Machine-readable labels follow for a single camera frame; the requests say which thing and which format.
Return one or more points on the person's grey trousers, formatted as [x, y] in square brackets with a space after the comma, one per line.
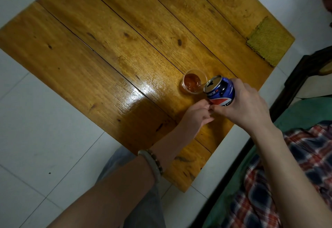
[147, 209]

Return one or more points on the plaid blanket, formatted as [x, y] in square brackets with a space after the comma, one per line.
[311, 157]

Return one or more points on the person's left hand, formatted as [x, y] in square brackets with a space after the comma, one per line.
[197, 117]

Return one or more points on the wooden table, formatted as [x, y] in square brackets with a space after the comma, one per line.
[116, 48]

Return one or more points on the cream sofa with green cover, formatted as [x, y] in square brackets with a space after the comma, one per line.
[308, 85]

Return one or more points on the green sofa cover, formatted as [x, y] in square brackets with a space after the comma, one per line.
[306, 113]

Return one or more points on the person's right hand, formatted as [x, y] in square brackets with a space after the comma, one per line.
[247, 109]

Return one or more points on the clear plastic cup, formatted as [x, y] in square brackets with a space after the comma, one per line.
[192, 82]

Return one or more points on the pale jade bangle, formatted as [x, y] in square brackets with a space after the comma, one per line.
[153, 166]

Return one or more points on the yellow cloth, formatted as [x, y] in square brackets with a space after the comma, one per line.
[271, 40]

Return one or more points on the blue Pepsi can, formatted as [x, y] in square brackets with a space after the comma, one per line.
[223, 94]

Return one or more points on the person's left forearm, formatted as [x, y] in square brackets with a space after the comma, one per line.
[109, 196]

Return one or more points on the person's right forearm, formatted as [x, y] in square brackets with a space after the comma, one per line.
[293, 183]

